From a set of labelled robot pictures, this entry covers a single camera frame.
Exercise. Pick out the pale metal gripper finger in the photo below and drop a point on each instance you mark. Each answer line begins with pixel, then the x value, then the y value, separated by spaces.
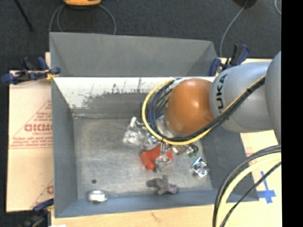
pixel 164 162
pixel 163 148

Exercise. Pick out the red spray bottle head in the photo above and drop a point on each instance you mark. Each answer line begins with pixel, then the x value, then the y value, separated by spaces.
pixel 149 157

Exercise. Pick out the grey purple toy animal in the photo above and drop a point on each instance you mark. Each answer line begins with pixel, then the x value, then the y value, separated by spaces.
pixel 162 185

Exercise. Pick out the clear square glass dish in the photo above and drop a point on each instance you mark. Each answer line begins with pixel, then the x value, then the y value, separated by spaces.
pixel 200 167

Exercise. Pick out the clear plastic bottle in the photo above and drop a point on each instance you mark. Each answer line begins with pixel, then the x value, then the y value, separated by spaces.
pixel 136 132

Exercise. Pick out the grey metal bin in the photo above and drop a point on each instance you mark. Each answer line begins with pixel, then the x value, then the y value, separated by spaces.
pixel 106 150

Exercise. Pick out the brown cardboard board red print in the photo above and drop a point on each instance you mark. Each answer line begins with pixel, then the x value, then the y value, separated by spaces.
pixel 28 155

